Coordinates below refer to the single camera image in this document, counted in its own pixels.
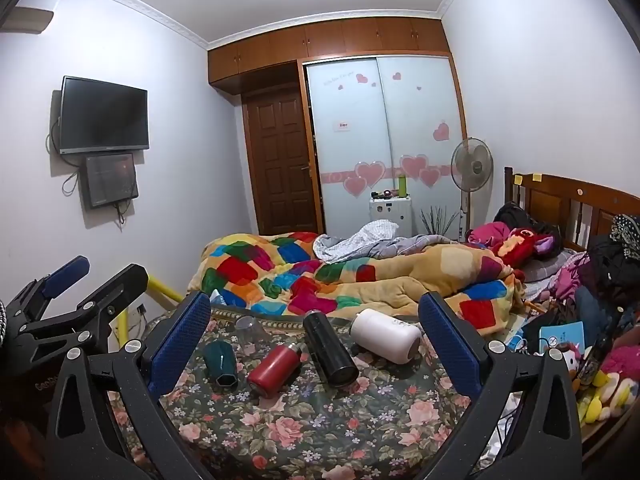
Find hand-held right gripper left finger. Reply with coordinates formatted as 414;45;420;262
45;291;217;480

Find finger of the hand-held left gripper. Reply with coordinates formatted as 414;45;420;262
15;263;151;361
4;255;91;337

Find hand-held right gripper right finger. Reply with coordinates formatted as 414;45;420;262
417;291;584;480

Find dark green cup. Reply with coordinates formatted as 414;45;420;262
202;340;238;389

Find clear glass cup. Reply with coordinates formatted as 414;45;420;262
234;315;271;352

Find white bottle cup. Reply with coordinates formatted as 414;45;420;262
349;308;422;365

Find red bottle cup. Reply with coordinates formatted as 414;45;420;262
247;344;303;402

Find black bottle cup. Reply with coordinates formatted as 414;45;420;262
302;311;360;387

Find blue box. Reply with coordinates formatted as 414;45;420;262
538;320;586;357

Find colourful patchwork blanket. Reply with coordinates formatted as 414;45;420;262
187;231;527;335

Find pink cloth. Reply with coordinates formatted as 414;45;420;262
467;221;512;247

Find white and red doll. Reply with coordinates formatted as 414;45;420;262
552;342;585;387

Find decorative dry twigs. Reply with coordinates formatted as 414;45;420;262
419;207;460;237

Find grey pillow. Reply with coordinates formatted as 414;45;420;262
524;254;573;283

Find red plush toy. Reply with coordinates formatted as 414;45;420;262
499;227;562;267

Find grey crumpled sheet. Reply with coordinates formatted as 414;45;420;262
313;220;473;264

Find small white cabinet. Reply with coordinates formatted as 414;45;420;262
368;195;414;239

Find black bag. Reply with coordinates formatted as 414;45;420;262
494;202;535;232

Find floral bedsheet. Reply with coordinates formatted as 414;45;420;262
107;305;507;480

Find yellow plush toy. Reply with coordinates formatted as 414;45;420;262
578;369;627;425

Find pink plush toy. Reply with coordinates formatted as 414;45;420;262
599;344;640;387

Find black clothing pile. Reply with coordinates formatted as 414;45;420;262
579;232;640;306

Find standing fan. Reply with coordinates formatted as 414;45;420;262
450;137;495;242

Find wooden headboard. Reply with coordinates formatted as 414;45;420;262
503;166;640;257

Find brown wooden door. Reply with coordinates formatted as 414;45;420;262
243;87;321;236

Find patterned dark scarf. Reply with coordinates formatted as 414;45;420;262
609;213;640;249

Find wooden wardrobe with sliding doors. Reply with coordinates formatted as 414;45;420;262
207;16;472;237

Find white air conditioner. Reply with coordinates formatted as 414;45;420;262
0;6;55;35

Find yellow rail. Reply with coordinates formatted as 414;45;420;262
114;273;184;352

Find small black wall monitor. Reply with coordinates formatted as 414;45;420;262
82;153;140;211

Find wall-mounted black television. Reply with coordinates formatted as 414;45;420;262
58;75;150;155

